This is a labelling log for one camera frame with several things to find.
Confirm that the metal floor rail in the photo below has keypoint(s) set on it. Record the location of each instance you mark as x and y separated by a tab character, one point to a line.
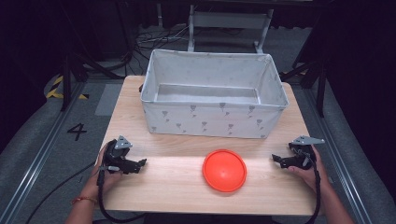
339	155
37	158

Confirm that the orange round plastic disc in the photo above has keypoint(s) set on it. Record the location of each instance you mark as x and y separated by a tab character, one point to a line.
224	170

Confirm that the grey metal stand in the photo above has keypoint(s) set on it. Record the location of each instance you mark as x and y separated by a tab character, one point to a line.
229	20

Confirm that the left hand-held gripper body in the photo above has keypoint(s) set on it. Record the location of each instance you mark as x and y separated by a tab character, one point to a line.
120	157

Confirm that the grey fabric storage box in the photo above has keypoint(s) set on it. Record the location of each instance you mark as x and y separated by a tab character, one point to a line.
211	119

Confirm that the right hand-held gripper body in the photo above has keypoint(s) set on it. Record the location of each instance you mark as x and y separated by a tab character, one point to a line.
301	157

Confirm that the black tripod stand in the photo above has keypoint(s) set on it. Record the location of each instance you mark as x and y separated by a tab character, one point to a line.
67	81
320	90

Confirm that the person's left hand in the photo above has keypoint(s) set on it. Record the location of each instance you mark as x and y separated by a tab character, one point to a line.
107	183

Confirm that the person's right hand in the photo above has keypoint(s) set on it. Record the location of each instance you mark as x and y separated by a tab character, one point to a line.
306	177

